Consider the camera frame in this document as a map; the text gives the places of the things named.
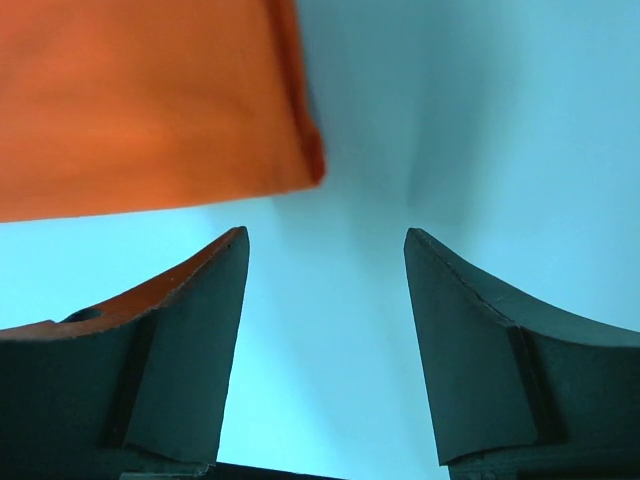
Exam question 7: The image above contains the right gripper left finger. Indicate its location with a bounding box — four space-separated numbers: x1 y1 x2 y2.
1 227 249 479

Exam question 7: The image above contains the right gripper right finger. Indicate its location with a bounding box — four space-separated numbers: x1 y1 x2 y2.
404 228 639 479

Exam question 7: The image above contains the orange t shirt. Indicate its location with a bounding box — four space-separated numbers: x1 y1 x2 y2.
1 1 326 222

